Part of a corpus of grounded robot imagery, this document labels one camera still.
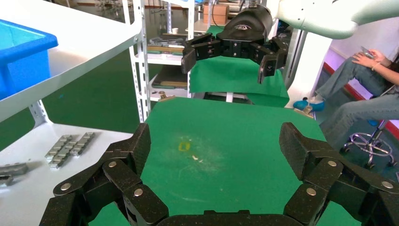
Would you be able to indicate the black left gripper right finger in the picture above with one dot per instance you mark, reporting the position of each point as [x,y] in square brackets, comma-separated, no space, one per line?
[321,174]

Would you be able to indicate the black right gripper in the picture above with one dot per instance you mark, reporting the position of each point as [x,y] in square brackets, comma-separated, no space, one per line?
[246,28]

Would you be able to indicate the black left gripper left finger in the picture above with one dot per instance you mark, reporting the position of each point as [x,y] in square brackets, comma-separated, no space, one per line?
[124,174]

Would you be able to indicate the grey smartphone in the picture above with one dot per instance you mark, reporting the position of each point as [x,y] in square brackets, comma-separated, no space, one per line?
[367,53]

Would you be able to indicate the bystander bare forearm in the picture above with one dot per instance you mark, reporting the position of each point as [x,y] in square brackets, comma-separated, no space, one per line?
[386,71]

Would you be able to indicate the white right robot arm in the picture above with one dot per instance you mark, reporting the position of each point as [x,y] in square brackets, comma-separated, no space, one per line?
[327,15]

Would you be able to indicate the bystander hand resting on knee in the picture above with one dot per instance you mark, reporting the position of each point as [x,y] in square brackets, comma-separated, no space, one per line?
[363,60]

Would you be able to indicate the bystander hand with phone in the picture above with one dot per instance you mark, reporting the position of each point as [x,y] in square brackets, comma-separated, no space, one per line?
[379,56]

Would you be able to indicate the green covered background table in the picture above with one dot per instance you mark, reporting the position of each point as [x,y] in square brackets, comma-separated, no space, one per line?
[224,78]

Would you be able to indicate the brown cardboard box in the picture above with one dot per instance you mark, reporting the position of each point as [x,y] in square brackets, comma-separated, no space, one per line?
[215,14]

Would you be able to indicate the ribbed silver metal strip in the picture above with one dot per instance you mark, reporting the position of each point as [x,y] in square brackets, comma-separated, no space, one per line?
[62,157]
[81,144]
[57,148]
[14,169]

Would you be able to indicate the chrome swivel stool base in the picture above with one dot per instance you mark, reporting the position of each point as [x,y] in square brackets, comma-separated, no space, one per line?
[371,145]

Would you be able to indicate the white paper cup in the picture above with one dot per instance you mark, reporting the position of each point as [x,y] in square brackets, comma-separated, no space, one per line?
[175,31]

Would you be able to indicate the blue shoe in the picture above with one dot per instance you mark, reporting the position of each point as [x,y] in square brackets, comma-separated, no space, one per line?
[373,123]
[310,105]

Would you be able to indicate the white background storage rack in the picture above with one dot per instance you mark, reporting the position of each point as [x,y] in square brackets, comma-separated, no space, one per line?
[165,59]

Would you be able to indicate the seated person in jeans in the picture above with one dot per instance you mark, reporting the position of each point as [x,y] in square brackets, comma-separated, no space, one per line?
[358,112]

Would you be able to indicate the green table cloth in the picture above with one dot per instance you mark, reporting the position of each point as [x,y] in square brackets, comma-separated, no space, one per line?
[218,156]

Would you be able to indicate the white shelf board with bin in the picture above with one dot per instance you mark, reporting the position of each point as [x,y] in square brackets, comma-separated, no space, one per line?
[93,31]

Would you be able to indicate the blue plastic bin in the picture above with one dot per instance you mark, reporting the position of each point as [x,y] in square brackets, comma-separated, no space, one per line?
[21,62]

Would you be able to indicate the white slotted shelf post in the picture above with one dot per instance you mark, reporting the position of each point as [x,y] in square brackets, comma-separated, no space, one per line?
[144,78]
[39,112]

